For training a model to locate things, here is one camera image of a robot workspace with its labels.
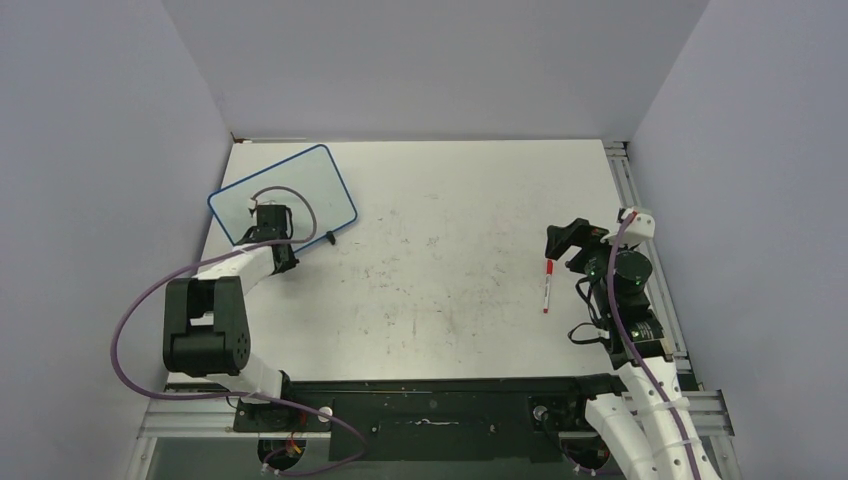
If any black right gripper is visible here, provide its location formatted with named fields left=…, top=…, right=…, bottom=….
left=546, top=217, right=637, bottom=313

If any red whiteboard marker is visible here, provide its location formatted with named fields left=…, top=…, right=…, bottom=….
left=542, top=259, right=554, bottom=314

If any blue-framed whiteboard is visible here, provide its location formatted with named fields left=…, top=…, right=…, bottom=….
left=207, top=143, right=358, bottom=253

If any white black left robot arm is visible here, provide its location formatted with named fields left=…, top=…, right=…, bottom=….
left=163, top=205, right=298, bottom=431

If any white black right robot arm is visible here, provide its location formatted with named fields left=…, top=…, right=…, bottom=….
left=545, top=208, right=719, bottom=479

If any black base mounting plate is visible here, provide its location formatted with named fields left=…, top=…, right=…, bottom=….
left=233, top=372, right=637, bottom=464

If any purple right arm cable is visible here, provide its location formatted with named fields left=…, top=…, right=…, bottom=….
left=563, top=211, right=702, bottom=480

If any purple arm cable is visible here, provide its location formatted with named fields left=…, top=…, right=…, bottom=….
left=109, top=186, right=368, bottom=478
left=563, top=211, right=702, bottom=480

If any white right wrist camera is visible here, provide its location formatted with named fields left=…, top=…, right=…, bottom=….
left=617, top=206, right=656, bottom=248

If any aluminium right side rail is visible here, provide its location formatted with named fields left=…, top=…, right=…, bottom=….
left=602, top=141, right=693, bottom=374

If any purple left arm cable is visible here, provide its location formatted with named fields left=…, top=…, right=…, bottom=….
left=109, top=186, right=368, bottom=478

